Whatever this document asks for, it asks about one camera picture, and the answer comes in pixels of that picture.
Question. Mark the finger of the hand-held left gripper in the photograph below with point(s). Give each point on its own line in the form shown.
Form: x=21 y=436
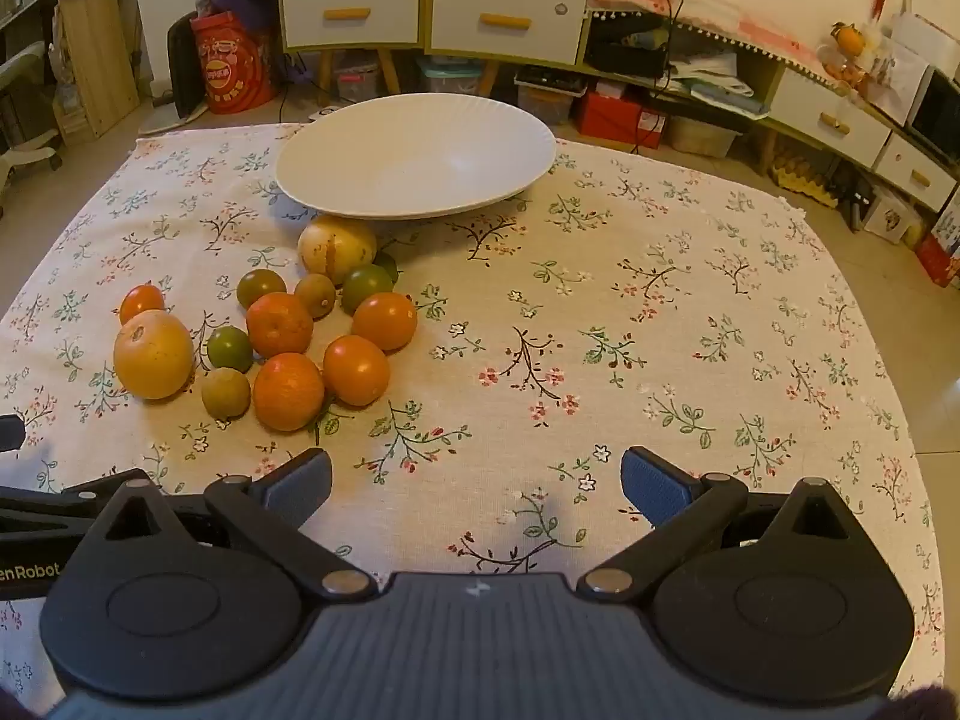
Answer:
x=45 y=501
x=10 y=433

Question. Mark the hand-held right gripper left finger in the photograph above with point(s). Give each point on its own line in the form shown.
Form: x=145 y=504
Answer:
x=300 y=487

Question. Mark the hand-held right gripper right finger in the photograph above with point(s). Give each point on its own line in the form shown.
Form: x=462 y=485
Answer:
x=660 y=487

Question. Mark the rough orange mandarin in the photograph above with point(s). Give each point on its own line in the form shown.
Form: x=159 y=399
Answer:
x=279 y=325
x=288 y=391

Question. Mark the yellow-brown round citrus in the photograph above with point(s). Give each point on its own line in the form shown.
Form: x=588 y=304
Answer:
x=315 y=295
x=225 y=392

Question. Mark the small green tangerine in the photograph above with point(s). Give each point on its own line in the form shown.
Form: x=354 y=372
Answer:
x=229 y=349

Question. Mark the large yellow-orange grapefruit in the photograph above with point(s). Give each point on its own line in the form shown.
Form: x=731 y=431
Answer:
x=154 y=354

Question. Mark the small smooth orange tangerine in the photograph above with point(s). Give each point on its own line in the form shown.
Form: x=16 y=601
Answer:
x=141 y=303

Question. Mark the green-brown tangerine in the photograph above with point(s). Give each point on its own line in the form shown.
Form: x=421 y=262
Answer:
x=261 y=288

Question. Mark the green tangerine with leaf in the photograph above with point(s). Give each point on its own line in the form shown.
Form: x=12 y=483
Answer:
x=367 y=287

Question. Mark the pale yellow pomelo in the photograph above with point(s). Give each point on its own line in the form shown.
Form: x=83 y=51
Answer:
x=337 y=244

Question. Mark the white ribbed plate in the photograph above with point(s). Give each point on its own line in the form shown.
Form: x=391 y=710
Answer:
x=420 y=157

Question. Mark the floral tablecloth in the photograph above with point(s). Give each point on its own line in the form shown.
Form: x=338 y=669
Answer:
x=600 y=277

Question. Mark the yellow egg carton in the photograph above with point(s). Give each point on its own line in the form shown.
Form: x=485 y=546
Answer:
x=806 y=184

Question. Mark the clear plastic storage box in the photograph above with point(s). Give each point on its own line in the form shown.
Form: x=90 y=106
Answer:
x=701 y=139

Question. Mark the white printed carton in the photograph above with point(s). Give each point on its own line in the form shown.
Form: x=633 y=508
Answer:
x=889 y=219

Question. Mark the red gift box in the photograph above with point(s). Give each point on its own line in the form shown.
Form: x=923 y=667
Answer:
x=937 y=262

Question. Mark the white office chair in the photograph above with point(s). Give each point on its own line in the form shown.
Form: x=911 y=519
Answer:
x=22 y=67

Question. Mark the red cardboard box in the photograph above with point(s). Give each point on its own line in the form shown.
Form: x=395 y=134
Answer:
x=607 y=120

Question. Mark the light wooden desk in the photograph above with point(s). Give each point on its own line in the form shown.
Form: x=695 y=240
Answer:
x=94 y=52

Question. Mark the black lid storage box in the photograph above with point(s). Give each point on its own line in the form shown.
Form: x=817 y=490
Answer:
x=547 y=101

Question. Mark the black flat panel heater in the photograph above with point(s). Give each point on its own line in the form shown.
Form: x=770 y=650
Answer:
x=184 y=67

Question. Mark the clear storage box red label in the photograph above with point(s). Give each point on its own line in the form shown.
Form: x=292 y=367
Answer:
x=356 y=82

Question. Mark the white shelf drawer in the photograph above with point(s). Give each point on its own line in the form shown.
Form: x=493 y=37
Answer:
x=922 y=165
x=810 y=101

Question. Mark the stack of folded cloths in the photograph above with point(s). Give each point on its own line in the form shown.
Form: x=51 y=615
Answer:
x=712 y=75

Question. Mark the red printed bag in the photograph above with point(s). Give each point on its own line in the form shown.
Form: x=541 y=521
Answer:
x=232 y=75

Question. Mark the black case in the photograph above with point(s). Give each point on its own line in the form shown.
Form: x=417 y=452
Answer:
x=622 y=60

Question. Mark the teal lid storage box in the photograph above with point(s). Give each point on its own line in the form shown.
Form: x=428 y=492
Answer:
x=450 y=79

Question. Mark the orange figurine decor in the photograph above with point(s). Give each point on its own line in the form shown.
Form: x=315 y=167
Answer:
x=849 y=39

